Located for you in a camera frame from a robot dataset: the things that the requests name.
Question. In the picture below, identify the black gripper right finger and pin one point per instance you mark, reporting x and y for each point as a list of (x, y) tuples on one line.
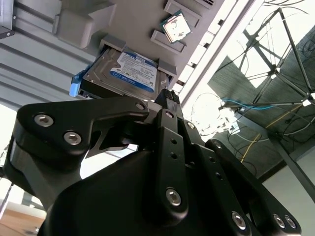
[(221, 177)]

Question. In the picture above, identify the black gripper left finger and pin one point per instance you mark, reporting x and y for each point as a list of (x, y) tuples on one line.
[(56, 125)]

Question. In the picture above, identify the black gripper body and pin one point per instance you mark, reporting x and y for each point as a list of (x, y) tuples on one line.
[(110, 209)]

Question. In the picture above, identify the hard disk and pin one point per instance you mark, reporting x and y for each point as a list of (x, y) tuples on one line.
[(133, 71)]

